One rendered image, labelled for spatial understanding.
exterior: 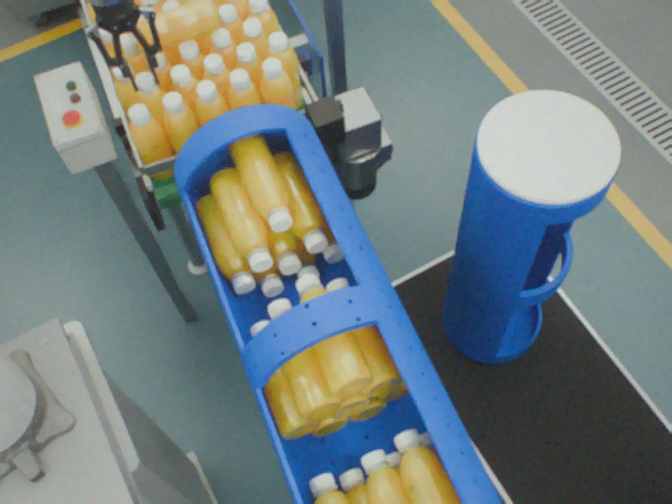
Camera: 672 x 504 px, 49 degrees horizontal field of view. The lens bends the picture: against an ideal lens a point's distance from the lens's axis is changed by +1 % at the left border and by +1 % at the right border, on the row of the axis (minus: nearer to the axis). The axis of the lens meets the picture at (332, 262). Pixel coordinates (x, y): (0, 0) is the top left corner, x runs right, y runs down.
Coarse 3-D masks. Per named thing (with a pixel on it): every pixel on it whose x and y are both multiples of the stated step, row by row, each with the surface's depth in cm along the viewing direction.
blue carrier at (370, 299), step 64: (256, 128) 129; (192, 192) 145; (320, 192) 125; (320, 256) 145; (256, 320) 137; (320, 320) 111; (384, 320) 113; (256, 384) 116; (320, 448) 127; (384, 448) 129; (448, 448) 104
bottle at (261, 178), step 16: (240, 144) 133; (256, 144) 133; (240, 160) 132; (256, 160) 131; (272, 160) 132; (240, 176) 132; (256, 176) 129; (272, 176) 129; (256, 192) 128; (272, 192) 128; (256, 208) 129; (272, 208) 128
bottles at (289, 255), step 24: (216, 216) 137; (216, 240) 135; (288, 240) 134; (336, 240) 138; (216, 264) 135; (240, 264) 133; (288, 264) 133; (312, 264) 141; (240, 288) 133; (264, 288) 138; (288, 408) 119; (360, 408) 123; (384, 408) 128; (288, 432) 119; (312, 432) 125; (384, 456) 117; (312, 480) 116; (360, 480) 121; (384, 480) 113
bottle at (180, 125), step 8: (184, 104) 153; (168, 112) 151; (176, 112) 151; (184, 112) 152; (192, 112) 154; (168, 120) 152; (176, 120) 152; (184, 120) 152; (192, 120) 154; (168, 128) 154; (176, 128) 153; (184, 128) 153; (192, 128) 155; (168, 136) 158; (176, 136) 155; (184, 136) 155; (176, 144) 158; (176, 152) 161
